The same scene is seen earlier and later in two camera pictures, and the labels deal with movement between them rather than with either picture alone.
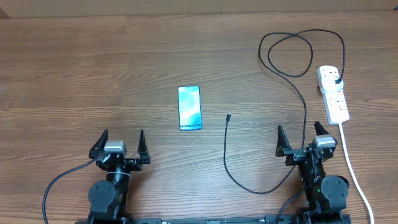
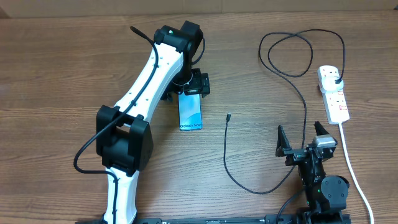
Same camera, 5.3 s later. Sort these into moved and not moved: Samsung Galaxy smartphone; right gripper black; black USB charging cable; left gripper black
Moved: left gripper black
Not moved: Samsung Galaxy smartphone; right gripper black; black USB charging cable
